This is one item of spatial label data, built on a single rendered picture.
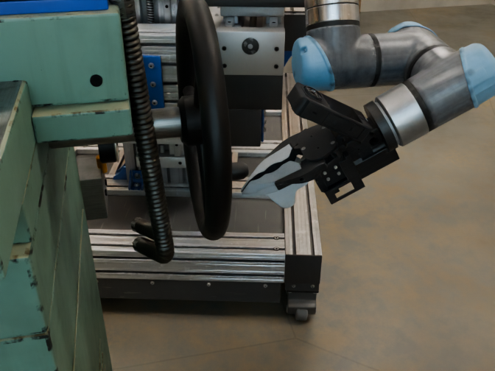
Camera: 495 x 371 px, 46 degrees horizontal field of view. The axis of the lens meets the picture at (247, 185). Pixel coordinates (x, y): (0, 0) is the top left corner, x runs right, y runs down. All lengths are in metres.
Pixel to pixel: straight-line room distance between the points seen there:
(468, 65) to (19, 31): 0.52
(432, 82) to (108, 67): 0.40
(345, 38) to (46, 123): 0.42
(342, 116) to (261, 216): 0.89
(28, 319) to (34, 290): 0.03
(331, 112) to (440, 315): 1.04
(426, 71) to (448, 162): 1.64
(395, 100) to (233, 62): 0.50
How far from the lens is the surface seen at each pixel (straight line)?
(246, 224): 1.56
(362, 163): 0.80
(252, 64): 1.20
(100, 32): 0.59
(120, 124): 0.60
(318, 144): 0.77
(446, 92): 0.78
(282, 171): 0.77
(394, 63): 0.84
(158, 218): 0.74
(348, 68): 0.82
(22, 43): 0.60
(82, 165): 1.03
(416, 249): 1.89
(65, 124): 0.60
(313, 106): 0.71
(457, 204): 2.16
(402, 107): 0.77
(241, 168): 0.79
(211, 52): 0.58
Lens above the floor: 1.10
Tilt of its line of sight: 31 degrees down
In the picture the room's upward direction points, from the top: straight up
